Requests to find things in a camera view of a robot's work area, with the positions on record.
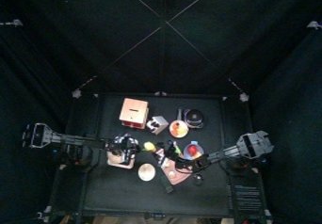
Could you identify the white text label sticker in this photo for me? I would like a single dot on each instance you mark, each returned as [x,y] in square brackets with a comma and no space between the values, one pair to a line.
[245,197]

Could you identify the light blue bowl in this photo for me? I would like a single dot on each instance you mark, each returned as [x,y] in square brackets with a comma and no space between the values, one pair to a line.
[185,154]

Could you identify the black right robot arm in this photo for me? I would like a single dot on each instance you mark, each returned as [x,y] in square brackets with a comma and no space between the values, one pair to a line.
[247,146]

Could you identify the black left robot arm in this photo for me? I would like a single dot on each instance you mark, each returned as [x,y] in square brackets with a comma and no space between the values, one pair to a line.
[68,138]

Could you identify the green toy corn husk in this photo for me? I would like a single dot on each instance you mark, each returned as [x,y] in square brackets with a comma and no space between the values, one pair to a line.
[177,149]

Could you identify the grey frame corner bracket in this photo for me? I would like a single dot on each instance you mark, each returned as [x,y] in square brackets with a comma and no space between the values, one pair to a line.
[314,24]
[243,96]
[76,93]
[13,23]

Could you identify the frying pan with orange food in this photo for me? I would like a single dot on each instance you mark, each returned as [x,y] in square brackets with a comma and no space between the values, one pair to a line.
[179,129]

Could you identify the pink wooden box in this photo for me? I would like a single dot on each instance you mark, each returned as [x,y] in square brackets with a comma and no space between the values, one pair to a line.
[133,113]

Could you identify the small white black cube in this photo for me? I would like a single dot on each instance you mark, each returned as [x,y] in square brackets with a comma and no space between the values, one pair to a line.
[156,124]

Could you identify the small dark round object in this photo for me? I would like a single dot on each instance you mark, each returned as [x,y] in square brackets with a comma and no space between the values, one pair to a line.
[197,179]

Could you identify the round wooden disc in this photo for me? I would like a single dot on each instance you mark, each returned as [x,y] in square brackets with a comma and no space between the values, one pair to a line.
[145,172]

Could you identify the yellow toy corn cob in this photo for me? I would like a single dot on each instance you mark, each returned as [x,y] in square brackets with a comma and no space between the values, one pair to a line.
[149,146]

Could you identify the red yellow toy food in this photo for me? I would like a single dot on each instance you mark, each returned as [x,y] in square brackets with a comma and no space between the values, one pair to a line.
[192,151]

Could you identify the pink cutting board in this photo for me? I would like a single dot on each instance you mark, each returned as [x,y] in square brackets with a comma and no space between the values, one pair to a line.
[177,176]

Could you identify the round black pot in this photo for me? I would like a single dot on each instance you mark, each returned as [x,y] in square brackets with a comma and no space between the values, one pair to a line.
[193,118]

